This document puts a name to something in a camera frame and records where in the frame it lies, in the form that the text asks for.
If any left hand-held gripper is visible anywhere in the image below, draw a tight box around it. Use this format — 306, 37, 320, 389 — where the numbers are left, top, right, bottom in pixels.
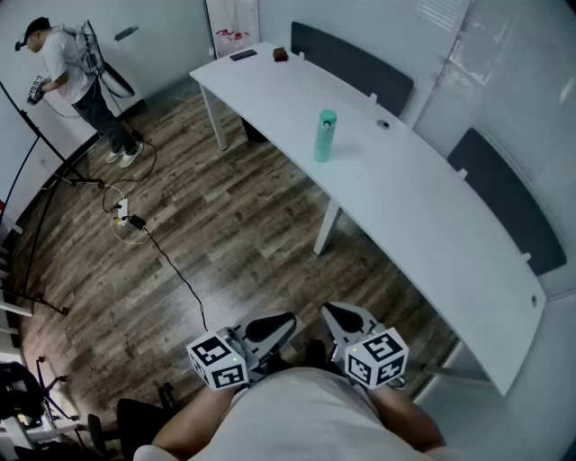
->
186, 311, 298, 392

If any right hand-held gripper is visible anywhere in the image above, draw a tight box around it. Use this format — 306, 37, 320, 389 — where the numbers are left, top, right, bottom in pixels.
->
320, 301, 410, 392

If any teal water bottle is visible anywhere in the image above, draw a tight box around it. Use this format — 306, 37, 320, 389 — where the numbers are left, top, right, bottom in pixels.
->
313, 127, 337, 164

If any person's left forearm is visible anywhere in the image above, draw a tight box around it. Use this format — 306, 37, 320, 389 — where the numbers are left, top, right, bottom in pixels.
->
152, 385, 239, 460

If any person's right forearm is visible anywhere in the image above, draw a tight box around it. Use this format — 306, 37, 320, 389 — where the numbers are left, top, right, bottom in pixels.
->
366, 384, 447, 454

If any person's left black shoe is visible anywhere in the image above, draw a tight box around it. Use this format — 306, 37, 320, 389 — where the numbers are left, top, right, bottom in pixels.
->
265, 353, 296, 375

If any person's black shoe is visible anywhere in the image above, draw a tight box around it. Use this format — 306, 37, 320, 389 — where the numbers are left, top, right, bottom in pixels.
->
303, 339, 332, 373
265, 353, 296, 375

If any person's right black shoe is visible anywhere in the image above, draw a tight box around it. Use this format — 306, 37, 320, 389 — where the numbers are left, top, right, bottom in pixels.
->
303, 339, 332, 373

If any person's white shirt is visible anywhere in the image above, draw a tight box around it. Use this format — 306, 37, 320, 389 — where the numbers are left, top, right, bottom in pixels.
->
133, 366, 467, 461

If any white table leg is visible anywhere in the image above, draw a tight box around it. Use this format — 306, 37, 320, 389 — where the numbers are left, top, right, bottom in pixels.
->
420, 339, 496, 398
312, 199, 342, 258
199, 85, 229, 152

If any dark desk divider panel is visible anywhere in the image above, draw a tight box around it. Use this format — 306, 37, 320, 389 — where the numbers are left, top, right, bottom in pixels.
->
445, 127, 569, 277
290, 21, 416, 120

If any black bin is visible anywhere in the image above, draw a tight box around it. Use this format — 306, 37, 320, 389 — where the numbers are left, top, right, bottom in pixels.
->
239, 115, 270, 145

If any white stepped rack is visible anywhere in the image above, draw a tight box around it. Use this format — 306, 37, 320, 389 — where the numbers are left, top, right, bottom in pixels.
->
0, 220, 34, 344

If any black light stand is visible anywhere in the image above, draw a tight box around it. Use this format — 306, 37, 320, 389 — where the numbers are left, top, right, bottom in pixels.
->
0, 79, 107, 316

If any clear jug with red cap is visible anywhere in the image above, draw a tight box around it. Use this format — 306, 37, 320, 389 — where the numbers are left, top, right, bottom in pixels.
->
232, 29, 253, 56
214, 28, 234, 58

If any glass door panel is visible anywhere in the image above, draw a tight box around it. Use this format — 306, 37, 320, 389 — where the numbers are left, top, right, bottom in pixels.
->
204, 0, 263, 60

